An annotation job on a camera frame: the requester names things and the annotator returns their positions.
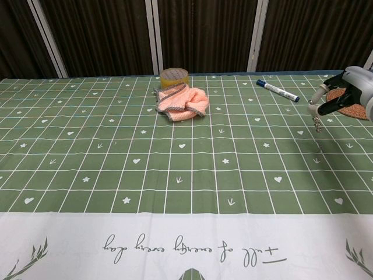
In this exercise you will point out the white blue marker pen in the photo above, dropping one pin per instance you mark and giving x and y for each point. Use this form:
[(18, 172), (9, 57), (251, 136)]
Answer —
[(277, 90)]

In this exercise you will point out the pink cloth with grey trim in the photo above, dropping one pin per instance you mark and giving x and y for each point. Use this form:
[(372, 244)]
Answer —
[(183, 102)]

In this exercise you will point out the dark folding screen white frames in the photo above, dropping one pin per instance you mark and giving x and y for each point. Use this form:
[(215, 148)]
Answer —
[(102, 35)]

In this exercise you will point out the green grid tablecloth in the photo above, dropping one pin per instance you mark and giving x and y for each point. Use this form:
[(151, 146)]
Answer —
[(145, 160)]

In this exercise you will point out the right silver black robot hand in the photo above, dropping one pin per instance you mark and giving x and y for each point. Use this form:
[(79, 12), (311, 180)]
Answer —
[(357, 87)]

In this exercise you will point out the round woven rattan coaster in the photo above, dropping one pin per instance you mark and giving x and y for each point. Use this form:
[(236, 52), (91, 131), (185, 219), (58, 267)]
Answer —
[(357, 111)]

